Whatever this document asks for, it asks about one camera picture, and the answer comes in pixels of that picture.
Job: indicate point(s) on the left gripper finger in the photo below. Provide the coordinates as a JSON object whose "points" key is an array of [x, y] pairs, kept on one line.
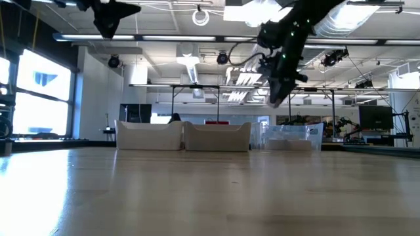
{"points": [[106, 16]]}

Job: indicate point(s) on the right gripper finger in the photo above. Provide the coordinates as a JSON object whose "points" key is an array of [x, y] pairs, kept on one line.
{"points": [[279, 91]]}

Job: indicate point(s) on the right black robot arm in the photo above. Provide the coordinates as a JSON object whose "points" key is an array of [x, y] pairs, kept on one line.
{"points": [[305, 19]]}

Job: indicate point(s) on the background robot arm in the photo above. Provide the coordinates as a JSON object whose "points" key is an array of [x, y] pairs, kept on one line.
{"points": [[348, 128]]}

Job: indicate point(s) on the LED light strip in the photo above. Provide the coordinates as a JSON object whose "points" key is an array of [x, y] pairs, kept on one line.
{"points": [[178, 38], [398, 42], [236, 39], [128, 37], [341, 41]]}

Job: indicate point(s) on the clear plastic bin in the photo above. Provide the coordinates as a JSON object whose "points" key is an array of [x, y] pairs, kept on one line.
{"points": [[316, 134]]}

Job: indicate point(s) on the flat red object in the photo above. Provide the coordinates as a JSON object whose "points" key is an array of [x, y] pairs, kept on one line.
{"points": [[220, 122]]}

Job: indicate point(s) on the bright ceiling light panel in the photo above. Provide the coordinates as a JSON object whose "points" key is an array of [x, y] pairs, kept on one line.
{"points": [[243, 13]]}

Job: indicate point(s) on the white plastic bin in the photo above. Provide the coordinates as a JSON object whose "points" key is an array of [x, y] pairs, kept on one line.
{"points": [[216, 137], [147, 137]]}

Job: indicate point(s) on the black computer monitor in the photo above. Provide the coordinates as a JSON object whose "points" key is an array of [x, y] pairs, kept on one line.
{"points": [[375, 117]]}

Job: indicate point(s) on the person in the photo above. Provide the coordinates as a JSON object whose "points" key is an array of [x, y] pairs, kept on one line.
{"points": [[175, 118]]}

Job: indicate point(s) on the large bright window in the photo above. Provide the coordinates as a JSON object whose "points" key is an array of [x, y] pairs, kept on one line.
{"points": [[42, 108]]}

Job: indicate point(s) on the black background rig frame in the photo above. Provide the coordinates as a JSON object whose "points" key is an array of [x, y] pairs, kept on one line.
{"points": [[197, 86], [310, 89]]}

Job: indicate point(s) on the black overhead camera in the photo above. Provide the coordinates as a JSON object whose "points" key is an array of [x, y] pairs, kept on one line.
{"points": [[222, 58], [364, 84], [113, 61], [333, 58]]}

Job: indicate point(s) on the silver ventilation duct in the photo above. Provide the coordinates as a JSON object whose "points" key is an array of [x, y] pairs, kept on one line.
{"points": [[344, 16]]}

